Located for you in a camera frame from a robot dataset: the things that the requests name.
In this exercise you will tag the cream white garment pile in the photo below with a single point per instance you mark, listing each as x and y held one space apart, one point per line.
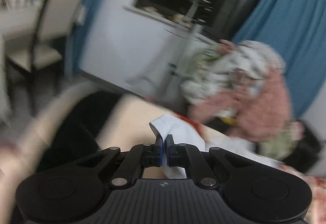
247 61

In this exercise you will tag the black armchair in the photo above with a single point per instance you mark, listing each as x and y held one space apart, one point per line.
307 152

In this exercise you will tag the white t-shirt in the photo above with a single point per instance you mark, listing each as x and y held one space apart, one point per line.
184 133

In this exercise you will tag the white dressing table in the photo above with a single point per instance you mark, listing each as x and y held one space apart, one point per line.
15 24

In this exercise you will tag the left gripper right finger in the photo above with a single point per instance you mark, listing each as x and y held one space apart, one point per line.
190 158

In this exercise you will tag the pink fluffy blanket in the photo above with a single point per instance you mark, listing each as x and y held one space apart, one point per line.
257 119

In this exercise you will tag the green patterned blanket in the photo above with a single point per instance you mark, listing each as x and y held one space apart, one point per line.
203 58

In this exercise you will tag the right blue curtain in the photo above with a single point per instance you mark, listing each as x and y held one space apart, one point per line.
296 30

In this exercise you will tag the striped fleece blanket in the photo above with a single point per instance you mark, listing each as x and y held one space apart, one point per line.
61 169

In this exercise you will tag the white and black chair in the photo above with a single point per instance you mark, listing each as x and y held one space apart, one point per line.
45 45

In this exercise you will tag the white garment steamer stand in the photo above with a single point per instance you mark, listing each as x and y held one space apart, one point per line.
166 66

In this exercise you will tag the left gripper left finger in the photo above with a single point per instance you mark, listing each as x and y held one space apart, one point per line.
139 158

